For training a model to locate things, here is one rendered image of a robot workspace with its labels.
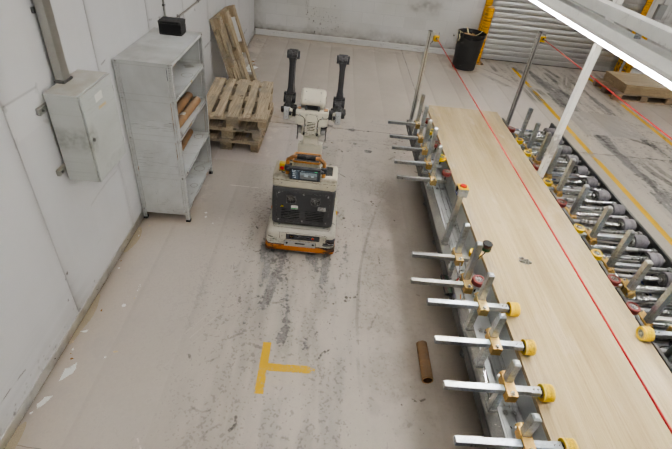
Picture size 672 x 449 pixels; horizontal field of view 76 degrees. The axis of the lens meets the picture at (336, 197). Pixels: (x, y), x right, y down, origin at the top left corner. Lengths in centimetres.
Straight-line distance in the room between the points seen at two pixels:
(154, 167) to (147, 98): 66
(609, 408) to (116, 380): 288
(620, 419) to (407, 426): 125
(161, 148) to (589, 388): 346
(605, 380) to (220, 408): 223
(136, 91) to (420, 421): 320
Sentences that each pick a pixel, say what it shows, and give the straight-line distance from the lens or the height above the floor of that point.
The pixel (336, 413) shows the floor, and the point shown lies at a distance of 317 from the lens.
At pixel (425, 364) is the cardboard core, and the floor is 8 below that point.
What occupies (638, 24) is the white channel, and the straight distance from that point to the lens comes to 234.
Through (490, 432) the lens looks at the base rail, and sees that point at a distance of 253.
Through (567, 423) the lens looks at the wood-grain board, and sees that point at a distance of 248.
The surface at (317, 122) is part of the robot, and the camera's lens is 371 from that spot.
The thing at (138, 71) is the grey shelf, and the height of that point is 147.
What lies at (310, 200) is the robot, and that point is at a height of 59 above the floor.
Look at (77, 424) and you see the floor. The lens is 335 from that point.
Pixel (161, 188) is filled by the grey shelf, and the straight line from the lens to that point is 429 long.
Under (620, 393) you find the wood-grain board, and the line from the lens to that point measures 274.
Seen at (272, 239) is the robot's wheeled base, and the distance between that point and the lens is 393.
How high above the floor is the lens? 279
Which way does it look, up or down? 36 degrees down
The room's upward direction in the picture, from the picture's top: 7 degrees clockwise
